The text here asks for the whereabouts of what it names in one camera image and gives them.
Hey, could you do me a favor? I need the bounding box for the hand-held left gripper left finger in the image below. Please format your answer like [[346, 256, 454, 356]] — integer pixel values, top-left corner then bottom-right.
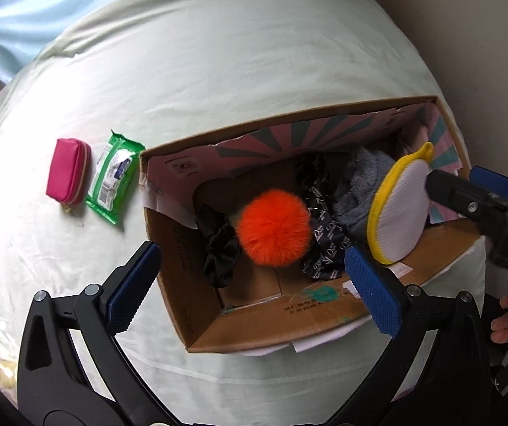
[[16, 241, 179, 426]]

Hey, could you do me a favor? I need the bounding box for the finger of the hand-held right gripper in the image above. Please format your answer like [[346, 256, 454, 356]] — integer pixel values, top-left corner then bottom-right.
[[426, 168, 508, 235], [469, 166, 508, 201]]

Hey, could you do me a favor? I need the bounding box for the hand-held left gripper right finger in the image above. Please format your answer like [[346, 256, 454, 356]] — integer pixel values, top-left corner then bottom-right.
[[325, 243, 491, 426]]

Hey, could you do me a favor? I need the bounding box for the yellow rimmed white mesh pad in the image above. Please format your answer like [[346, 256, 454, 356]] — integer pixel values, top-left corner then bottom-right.
[[366, 142, 436, 266]]

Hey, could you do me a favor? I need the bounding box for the dark patterned scrunchie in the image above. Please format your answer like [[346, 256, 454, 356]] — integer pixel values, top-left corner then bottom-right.
[[295, 153, 353, 282]]

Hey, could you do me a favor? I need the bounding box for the black scrunchie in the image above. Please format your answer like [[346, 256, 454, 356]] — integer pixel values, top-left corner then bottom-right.
[[195, 204, 242, 287]]

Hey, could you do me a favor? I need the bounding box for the grey fleece sock ball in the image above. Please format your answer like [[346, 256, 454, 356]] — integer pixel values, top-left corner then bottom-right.
[[334, 146, 399, 243]]

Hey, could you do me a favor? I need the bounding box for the orange fluffy pompom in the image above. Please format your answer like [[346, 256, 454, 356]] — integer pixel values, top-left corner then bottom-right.
[[235, 189, 313, 269]]

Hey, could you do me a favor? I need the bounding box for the cardboard box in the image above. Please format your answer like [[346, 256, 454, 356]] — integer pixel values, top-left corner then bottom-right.
[[138, 95, 482, 355]]

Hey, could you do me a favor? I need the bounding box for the person's right hand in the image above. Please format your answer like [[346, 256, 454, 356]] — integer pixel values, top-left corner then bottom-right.
[[488, 282, 508, 345]]

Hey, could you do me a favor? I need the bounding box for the green wet wipes pack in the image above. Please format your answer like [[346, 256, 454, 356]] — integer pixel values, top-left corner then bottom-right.
[[84, 129, 147, 225]]

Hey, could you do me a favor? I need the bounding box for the pink zip pouch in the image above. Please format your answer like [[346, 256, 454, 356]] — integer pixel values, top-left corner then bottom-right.
[[45, 137, 93, 216]]

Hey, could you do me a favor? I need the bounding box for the pale green bed sheet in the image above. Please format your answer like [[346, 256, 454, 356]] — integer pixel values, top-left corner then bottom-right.
[[0, 0, 489, 426]]

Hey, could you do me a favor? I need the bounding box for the light blue hanging cloth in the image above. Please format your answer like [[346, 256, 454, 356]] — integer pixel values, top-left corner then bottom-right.
[[0, 0, 118, 86]]

